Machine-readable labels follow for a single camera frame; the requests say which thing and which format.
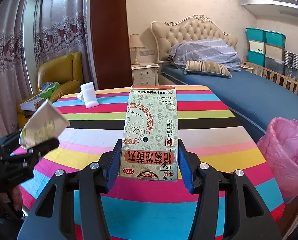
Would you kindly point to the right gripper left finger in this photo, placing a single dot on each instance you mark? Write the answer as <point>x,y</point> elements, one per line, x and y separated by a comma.
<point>52,215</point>

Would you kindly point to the wooden crib rail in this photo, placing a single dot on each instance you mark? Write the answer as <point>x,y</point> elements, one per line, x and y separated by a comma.
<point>271,75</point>

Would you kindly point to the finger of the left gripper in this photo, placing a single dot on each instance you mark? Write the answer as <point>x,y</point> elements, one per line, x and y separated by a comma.
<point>43,148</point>
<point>11,141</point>

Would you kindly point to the beige storage drawer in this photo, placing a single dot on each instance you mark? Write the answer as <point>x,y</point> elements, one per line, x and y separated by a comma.
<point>274,52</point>

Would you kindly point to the beige tufted headboard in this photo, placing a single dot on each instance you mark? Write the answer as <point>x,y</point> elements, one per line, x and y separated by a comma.
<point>191,28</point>

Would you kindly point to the white box on armchair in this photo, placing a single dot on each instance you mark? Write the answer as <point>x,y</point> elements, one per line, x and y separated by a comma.
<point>32,104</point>

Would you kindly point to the green medicine box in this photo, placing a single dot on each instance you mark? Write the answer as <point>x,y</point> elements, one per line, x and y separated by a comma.
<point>150,139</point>

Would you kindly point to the teal storage bin left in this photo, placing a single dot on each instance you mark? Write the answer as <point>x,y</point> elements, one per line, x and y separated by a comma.
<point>256,34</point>

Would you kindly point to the green tissue pack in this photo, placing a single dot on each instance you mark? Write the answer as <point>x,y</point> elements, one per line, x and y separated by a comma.
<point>48,89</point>

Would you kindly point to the lace patterned curtain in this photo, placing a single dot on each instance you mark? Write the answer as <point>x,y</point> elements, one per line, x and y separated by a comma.
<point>34,32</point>

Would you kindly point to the printed white wrapper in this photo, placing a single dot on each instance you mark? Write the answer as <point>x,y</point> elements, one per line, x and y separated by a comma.
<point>80,97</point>

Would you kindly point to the white nightstand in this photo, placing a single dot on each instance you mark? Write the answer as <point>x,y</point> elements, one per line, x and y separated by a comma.
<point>145,74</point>

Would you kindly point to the grey striped duvet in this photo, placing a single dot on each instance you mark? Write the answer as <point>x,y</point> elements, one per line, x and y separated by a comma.
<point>209,50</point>

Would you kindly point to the beige table lamp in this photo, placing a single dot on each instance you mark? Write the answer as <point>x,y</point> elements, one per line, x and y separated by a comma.
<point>135,44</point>

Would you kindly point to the lower teal storage bin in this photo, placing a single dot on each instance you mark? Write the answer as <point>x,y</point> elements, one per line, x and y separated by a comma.
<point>256,57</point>

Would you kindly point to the blue bed mattress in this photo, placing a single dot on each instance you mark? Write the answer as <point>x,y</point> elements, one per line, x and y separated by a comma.
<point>254,100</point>

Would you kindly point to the checkered black bag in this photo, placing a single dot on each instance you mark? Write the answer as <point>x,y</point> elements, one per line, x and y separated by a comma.
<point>291,59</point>

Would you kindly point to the teal storage bin right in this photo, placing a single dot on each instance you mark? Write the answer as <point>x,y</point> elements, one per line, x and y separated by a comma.
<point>275,38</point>

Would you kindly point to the pink trash bag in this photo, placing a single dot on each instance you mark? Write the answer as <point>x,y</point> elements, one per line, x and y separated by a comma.
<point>279,147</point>

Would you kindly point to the striped colourful tablecloth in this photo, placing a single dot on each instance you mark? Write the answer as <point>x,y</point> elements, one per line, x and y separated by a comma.
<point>148,200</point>

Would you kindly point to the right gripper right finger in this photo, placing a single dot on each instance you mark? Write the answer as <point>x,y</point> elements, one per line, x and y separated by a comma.
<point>246,214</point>

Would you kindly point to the grey storage bin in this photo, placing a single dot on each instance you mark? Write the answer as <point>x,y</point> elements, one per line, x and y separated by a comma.
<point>275,65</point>

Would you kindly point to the white foam pad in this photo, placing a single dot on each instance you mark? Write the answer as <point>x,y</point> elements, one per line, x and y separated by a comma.
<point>46,123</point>

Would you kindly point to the small white foam roll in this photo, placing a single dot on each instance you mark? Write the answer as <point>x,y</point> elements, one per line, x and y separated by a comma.
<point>88,94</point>

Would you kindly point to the striped tan pillow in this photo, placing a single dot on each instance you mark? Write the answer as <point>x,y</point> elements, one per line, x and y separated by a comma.
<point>207,68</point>

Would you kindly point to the yellow leather armchair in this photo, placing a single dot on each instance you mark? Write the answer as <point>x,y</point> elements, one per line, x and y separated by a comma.
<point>66,70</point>

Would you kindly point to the person's left hand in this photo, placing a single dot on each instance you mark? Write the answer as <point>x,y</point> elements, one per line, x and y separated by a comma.
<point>14,196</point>

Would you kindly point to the white storage drawer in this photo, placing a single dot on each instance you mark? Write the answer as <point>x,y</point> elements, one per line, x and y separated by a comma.
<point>257,46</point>

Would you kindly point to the dark wooden pillar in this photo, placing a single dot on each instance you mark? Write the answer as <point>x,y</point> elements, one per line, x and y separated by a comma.
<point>110,43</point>

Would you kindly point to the teal storage bin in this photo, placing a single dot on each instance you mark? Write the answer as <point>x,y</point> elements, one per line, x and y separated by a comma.
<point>256,34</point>
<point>256,57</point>
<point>275,38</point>

